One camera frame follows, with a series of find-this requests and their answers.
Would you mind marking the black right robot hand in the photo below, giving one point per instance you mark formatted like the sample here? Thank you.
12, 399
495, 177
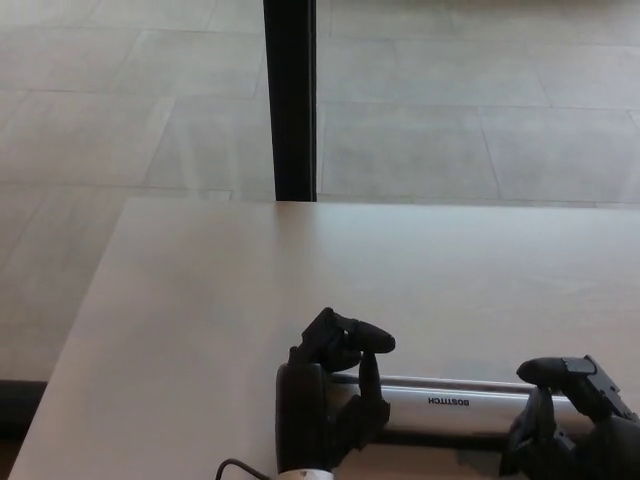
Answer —
590, 430

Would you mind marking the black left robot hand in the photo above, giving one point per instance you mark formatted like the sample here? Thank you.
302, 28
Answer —
310, 400

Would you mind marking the silver Bostitch hole punch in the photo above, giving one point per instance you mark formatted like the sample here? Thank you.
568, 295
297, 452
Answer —
450, 407

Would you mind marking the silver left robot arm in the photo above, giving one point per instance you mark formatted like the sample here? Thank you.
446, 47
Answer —
306, 474

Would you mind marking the black metal post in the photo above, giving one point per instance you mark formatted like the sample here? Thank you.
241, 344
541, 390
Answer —
292, 100

